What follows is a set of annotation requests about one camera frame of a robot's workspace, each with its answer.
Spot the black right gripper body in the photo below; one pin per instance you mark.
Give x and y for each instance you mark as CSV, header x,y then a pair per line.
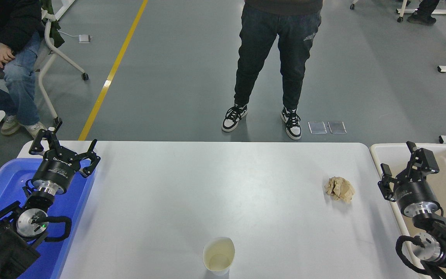
x,y
416,192

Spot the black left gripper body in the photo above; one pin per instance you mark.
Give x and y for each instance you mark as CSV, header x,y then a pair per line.
x,y
56,170

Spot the tan paper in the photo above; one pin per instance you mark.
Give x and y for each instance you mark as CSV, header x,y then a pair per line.
x,y
340,189

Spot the white paper cup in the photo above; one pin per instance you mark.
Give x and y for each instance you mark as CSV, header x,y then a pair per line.
x,y
218,257

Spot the seated person's hand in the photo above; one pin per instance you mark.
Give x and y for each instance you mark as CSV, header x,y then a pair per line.
x,y
5,54

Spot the blue plastic tray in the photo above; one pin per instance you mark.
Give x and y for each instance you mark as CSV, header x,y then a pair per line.
x,y
10,178

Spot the clear floor plate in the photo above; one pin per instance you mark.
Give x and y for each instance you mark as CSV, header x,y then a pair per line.
x,y
317,127
337,127

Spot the dark green jacket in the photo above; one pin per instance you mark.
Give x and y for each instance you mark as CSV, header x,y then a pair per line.
x,y
55,33

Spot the white power adapter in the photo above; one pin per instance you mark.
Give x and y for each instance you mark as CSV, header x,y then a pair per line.
x,y
84,38

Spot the person in black shoes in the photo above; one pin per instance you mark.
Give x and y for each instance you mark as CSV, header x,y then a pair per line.
x,y
424,15

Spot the standing person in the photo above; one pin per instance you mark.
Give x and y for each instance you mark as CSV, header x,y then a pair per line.
x,y
258,50

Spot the white frame chair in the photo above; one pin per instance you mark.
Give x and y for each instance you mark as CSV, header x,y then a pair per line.
x,y
64,56

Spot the white rolling frame legs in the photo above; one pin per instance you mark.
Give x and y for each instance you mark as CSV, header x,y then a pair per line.
x,y
402,9

